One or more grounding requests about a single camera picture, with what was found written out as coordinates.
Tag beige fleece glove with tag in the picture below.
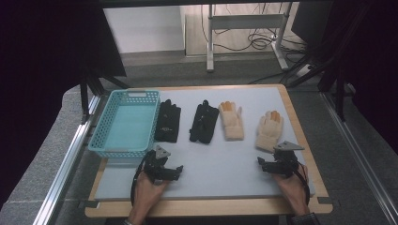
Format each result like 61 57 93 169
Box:
218 100 245 142

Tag person's right hand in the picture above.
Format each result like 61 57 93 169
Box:
271 163 311 218

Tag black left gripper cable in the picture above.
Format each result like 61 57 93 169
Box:
130 152 152 208

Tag white cabinet panel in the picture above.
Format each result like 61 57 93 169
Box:
102 6 186 54

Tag light grey foam mat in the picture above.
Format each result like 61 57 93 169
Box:
93 86 316 202

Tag plain black glove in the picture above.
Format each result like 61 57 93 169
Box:
189 99 221 144

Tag black tripod stand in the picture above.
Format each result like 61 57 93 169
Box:
79 67 130 124

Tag black glove with small logo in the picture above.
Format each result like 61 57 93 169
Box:
154 98 182 143

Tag white metal desk frame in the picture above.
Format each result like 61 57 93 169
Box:
206 2 291 73

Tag tangle of black floor cables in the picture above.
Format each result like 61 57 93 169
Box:
200 2 309 55

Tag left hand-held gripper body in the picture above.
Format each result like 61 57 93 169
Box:
143 144 173 185

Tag aluminium rail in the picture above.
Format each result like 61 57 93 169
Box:
320 91 398 225
32 93 105 225

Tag person's left hand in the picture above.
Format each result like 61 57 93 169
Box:
130 170 170 218

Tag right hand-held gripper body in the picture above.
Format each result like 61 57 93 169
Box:
265 141 306 179

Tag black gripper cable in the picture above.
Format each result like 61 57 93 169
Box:
130 152 152 208
294 161 312 206

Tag turquoise plastic basket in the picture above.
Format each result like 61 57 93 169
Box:
87 89 161 159

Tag dark curtain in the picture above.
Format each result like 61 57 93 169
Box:
331 0 398 155
0 0 128 208

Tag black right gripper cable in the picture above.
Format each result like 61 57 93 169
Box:
294 161 312 206

